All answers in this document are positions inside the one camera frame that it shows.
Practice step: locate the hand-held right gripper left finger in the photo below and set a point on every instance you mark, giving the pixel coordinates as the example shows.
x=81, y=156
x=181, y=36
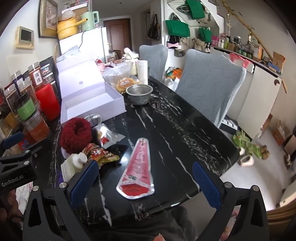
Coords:
x=84, y=183

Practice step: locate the brown cardboard box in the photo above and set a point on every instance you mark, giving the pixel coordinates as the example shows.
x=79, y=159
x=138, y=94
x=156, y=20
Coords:
x=288, y=143

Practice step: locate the grey plastic mailer bag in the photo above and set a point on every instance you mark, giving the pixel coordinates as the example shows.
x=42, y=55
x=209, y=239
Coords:
x=70, y=52

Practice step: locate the grey leaf-embossed chair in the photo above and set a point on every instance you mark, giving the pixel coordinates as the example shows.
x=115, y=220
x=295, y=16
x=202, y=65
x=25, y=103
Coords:
x=153, y=60
x=208, y=88

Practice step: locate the red yellow snack packet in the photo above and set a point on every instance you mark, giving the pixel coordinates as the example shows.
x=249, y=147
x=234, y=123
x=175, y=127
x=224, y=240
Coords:
x=103, y=155

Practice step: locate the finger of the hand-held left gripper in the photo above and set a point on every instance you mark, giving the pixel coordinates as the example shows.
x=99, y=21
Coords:
x=12, y=139
x=16, y=156

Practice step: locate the white paper roll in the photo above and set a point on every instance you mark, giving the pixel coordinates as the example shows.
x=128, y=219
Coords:
x=142, y=71

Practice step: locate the beige wall intercom panel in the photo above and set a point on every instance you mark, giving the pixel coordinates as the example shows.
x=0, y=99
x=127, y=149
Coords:
x=25, y=37

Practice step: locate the pink plastic bag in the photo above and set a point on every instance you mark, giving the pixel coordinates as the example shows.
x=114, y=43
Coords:
x=241, y=61

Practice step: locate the green tote bag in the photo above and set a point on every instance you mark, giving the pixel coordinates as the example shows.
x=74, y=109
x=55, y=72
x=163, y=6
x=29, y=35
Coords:
x=178, y=29

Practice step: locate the white shoes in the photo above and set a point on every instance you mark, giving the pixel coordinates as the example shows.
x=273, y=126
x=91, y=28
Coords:
x=246, y=160

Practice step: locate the woven rattan tray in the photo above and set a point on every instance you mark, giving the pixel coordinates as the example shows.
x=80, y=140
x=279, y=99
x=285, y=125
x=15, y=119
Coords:
x=56, y=51

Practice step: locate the dark hanging handbag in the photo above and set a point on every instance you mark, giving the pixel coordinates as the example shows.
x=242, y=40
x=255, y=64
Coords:
x=153, y=29

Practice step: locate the brown door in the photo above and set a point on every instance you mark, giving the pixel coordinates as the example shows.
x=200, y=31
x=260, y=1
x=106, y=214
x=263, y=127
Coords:
x=118, y=34

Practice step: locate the clear plastic bag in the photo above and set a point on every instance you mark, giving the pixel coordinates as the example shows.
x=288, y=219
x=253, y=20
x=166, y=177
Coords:
x=115, y=73

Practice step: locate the lavender gift box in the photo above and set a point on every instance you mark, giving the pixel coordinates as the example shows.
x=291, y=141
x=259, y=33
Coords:
x=87, y=102

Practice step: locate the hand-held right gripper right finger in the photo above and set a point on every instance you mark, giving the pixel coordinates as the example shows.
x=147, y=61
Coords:
x=207, y=185

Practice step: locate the white fridge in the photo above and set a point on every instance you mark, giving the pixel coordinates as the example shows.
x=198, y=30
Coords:
x=92, y=44

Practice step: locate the framed picture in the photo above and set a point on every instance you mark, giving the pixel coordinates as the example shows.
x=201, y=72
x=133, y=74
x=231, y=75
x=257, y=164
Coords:
x=47, y=20

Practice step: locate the yellow noodle snack packet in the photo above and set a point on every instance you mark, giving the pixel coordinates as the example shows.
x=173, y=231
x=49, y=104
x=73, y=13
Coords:
x=126, y=84

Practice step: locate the black standing food pouch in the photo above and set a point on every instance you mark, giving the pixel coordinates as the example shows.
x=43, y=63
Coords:
x=47, y=69

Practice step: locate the yellow cooking pot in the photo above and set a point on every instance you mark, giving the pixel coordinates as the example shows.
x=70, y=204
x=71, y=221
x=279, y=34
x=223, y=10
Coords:
x=67, y=29

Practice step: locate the red plastic canister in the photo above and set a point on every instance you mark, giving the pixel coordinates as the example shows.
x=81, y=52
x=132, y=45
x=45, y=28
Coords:
x=47, y=102

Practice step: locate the metal bowl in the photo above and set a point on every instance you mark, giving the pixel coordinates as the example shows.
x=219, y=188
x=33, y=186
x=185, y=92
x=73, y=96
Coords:
x=138, y=95

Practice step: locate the green slippers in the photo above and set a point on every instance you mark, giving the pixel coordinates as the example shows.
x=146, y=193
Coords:
x=248, y=144

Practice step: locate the row of cosmetic bottles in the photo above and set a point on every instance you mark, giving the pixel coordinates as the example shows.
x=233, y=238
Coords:
x=238, y=46

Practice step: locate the pale green electric kettle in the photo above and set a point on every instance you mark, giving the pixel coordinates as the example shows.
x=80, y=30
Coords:
x=89, y=20

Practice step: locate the bamboo pole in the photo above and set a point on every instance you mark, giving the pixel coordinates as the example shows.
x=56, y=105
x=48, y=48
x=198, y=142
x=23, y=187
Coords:
x=259, y=39

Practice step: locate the cluster of clear storage jars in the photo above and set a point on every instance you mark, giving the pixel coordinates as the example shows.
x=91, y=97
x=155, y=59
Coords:
x=26, y=109

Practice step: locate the red fuzzy scrunchie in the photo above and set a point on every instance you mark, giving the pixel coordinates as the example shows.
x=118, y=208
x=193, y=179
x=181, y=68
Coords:
x=69, y=139

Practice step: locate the orange green printed bag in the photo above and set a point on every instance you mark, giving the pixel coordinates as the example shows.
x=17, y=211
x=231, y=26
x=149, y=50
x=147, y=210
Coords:
x=172, y=74

